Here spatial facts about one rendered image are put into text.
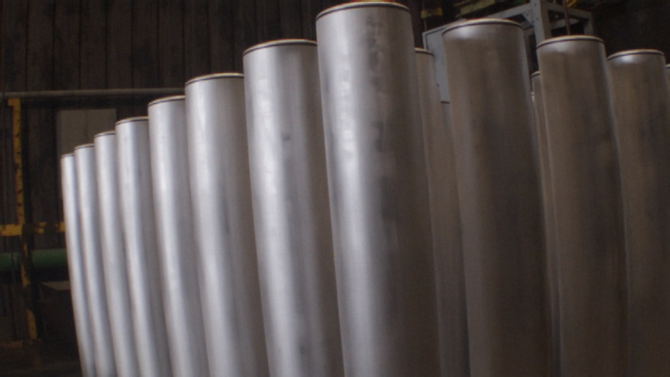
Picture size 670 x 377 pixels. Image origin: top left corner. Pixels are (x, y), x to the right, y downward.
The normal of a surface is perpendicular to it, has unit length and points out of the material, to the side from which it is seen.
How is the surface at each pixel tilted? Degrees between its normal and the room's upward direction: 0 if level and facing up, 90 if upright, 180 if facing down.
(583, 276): 90
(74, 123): 90
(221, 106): 90
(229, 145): 90
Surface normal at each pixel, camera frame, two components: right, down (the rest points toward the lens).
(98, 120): 0.57, -0.07
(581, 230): -0.54, 0.02
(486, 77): -0.25, 0.00
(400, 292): 0.22, -0.04
